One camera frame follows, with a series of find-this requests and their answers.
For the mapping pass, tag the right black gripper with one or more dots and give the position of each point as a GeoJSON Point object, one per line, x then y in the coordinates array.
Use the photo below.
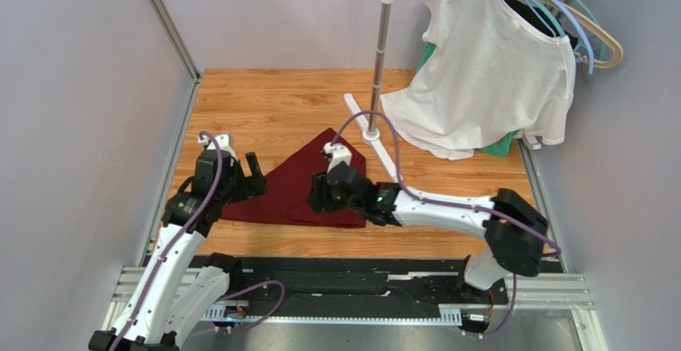
{"type": "Point", "coordinates": [320, 199]}

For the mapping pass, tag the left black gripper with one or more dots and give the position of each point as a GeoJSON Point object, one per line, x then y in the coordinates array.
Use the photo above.
{"type": "Point", "coordinates": [254, 184]}

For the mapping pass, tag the dark red cloth napkin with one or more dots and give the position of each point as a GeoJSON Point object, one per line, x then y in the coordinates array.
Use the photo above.
{"type": "Point", "coordinates": [288, 187]}

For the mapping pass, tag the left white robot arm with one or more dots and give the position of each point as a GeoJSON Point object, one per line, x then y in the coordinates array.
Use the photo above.
{"type": "Point", "coordinates": [157, 316]}

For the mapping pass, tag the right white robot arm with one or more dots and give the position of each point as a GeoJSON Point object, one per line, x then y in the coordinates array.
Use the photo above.
{"type": "Point", "coordinates": [514, 231]}

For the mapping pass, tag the green garment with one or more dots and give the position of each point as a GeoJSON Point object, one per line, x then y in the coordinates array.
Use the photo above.
{"type": "Point", "coordinates": [500, 148]}

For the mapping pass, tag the white t-shirt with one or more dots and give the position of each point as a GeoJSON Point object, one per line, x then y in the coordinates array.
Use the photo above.
{"type": "Point", "coordinates": [491, 73]}

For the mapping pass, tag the white clothes rack stand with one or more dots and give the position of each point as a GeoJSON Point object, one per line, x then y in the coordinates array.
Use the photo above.
{"type": "Point", "coordinates": [367, 119]}

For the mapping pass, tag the black garment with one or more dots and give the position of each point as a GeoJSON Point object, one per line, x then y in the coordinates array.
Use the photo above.
{"type": "Point", "coordinates": [536, 17]}

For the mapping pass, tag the blue plastic hanger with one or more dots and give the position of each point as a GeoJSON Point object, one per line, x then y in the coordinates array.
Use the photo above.
{"type": "Point", "coordinates": [582, 24]}

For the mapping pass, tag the teal plastic hanger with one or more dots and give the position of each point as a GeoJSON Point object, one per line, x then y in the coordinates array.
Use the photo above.
{"type": "Point", "coordinates": [612, 52]}

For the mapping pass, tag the wooden hanger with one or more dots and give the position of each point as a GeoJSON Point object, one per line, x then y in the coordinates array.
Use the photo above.
{"type": "Point", "coordinates": [570, 31]}

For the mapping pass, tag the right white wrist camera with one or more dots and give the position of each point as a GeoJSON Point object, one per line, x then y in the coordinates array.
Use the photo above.
{"type": "Point", "coordinates": [336, 154]}

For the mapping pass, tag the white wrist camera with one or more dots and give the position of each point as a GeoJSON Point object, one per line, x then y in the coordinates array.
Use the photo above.
{"type": "Point", "coordinates": [336, 154]}
{"type": "Point", "coordinates": [223, 142]}

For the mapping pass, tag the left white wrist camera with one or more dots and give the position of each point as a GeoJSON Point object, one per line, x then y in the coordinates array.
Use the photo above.
{"type": "Point", "coordinates": [223, 142]}

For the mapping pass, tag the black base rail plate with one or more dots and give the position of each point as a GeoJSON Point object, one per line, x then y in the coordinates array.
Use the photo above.
{"type": "Point", "coordinates": [359, 288]}

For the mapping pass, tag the aluminium frame rail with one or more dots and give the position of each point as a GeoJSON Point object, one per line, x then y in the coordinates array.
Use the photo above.
{"type": "Point", "coordinates": [175, 39]}

